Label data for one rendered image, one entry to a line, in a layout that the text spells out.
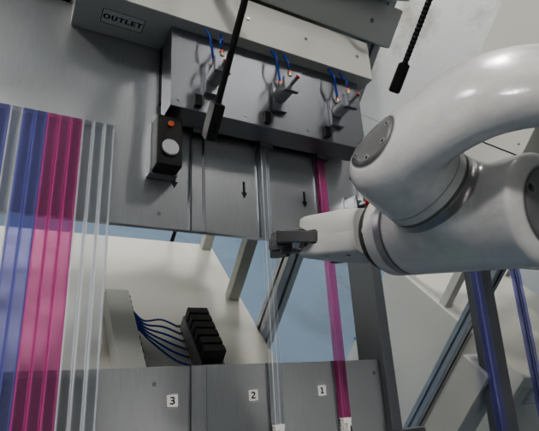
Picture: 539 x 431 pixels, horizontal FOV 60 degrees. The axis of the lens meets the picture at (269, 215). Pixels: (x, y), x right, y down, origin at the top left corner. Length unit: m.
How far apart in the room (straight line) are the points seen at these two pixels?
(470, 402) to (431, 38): 4.24
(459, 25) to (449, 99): 4.48
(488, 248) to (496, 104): 0.11
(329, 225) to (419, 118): 0.18
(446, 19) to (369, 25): 3.99
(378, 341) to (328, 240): 0.33
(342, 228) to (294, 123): 0.31
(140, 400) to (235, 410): 0.12
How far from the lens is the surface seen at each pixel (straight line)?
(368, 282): 0.80
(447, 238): 0.38
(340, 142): 0.79
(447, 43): 4.82
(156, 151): 0.64
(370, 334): 0.80
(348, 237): 0.47
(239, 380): 0.66
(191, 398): 0.63
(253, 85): 0.75
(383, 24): 0.96
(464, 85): 0.34
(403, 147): 0.34
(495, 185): 0.36
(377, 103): 5.14
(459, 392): 0.98
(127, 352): 0.93
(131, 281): 1.23
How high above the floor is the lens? 1.25
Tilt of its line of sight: 19 degrees down
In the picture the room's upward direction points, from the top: 18 degrees clockwise
